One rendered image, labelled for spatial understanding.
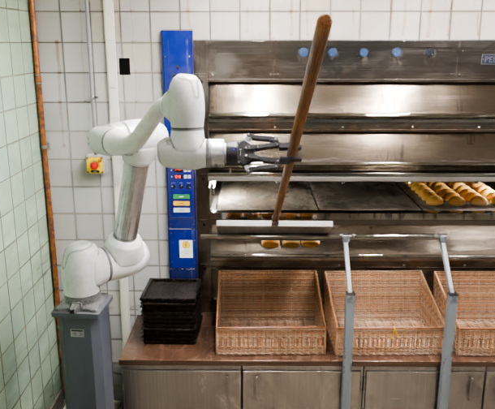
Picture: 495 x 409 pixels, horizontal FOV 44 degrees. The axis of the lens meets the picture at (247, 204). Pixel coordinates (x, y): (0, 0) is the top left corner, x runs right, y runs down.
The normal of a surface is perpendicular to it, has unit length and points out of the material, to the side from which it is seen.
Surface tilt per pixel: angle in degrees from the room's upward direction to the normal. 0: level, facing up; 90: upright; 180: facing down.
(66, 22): 90
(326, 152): 70
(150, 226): 90
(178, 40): 90
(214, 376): 91
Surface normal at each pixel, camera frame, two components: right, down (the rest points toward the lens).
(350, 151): -0.01, -0.09
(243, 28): -0.01, 0.25
